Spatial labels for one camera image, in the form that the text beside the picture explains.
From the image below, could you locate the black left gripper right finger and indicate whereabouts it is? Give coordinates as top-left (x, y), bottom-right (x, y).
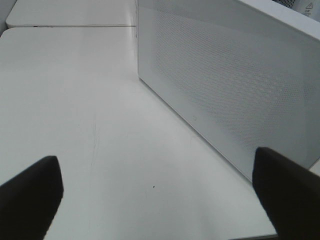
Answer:
top-left (252, 147), bottom-right (320, 240)

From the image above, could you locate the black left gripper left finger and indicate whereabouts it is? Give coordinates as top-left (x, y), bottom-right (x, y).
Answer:
top-left (0, 156), bottom-right (64, 240)

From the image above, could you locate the white microwave door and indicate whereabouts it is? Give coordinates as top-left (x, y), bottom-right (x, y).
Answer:
top-left (137, 0), bottom-right (320, 179)

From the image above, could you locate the white microwave oven body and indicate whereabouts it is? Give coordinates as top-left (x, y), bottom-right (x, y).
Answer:
top-left (274, 0), bottom-right (320, 22)

